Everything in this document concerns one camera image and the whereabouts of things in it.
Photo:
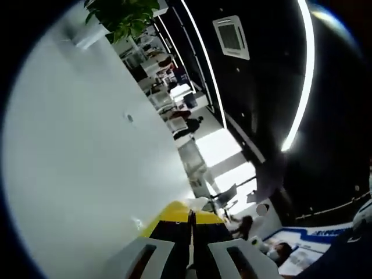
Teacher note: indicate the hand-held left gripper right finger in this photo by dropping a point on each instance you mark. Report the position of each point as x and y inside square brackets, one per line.
[215, 232]

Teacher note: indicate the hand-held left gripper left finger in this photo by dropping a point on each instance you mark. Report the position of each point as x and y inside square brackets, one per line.
[162, 255]

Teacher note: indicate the small white cube device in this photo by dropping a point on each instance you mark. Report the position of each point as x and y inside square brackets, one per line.
[256, 241]

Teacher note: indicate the blue white printed board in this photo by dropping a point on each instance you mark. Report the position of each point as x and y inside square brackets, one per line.
[314, 235]

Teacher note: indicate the person's dark clothing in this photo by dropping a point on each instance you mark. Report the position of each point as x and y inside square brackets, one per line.
[343, 255]

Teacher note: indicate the white worn device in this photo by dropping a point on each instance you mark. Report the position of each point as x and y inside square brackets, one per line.
[363, 215]

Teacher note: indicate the thin ceiling light strip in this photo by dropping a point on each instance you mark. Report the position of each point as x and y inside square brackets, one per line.
[209, 69]

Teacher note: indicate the thick ceiling light strip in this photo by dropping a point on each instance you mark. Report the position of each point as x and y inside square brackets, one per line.
[308, 72]

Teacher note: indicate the ceiling air conditioner vent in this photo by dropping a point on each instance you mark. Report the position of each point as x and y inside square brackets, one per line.
[231, 37]

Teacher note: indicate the potted green plant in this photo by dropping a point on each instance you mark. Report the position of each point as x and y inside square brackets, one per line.
[125, 20]

